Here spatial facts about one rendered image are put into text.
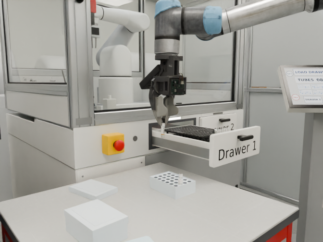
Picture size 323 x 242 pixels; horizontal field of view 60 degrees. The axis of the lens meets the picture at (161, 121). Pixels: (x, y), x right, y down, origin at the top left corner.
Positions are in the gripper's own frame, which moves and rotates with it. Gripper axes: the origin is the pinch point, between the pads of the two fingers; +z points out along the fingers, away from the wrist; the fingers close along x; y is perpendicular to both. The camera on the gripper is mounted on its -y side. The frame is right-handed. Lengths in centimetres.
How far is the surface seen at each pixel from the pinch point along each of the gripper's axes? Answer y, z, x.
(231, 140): 9.2, 7.8, 24.5
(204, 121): -23, 7, 47
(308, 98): 0, -4, 104
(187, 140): -4.0, 9.1, 16.0
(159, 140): -19.3, 11.7, 15.4
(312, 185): 2, 48, 116
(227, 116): -24, 6, 65
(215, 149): 9.4, 9.5, 15.3
